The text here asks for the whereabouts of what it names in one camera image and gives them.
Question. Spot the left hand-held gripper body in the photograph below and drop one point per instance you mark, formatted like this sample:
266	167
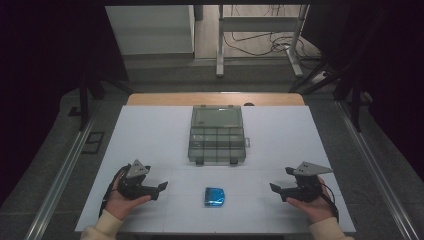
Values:
131	190

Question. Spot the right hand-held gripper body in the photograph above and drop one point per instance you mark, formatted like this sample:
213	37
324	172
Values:
306	190

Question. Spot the person's left hand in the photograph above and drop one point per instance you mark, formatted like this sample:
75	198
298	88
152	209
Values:
121	206

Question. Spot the person's right hand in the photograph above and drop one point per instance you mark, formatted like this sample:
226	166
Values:
318	208

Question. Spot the white board table cover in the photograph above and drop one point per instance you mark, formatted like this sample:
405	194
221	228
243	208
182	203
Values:
156	140

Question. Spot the blue shiny packet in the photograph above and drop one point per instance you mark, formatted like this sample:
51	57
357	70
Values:
214	196

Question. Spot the black floor socket plate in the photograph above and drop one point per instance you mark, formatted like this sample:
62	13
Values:
93	142

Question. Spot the clear plastic compartment box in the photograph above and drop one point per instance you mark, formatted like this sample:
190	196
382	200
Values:
216	140

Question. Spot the wooden table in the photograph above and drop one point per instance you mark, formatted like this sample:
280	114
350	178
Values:
166	99

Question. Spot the black metal stand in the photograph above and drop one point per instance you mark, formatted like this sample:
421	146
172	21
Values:
88	90
346	83

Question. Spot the white power strip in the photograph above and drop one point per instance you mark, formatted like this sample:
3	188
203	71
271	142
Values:
319	77

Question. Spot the white cabinet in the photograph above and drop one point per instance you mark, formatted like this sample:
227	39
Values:
150	30

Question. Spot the metal floor rail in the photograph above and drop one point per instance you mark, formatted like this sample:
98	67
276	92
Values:
63	173
373	166

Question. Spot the white metal desk frame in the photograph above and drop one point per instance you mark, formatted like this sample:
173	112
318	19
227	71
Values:
260	24

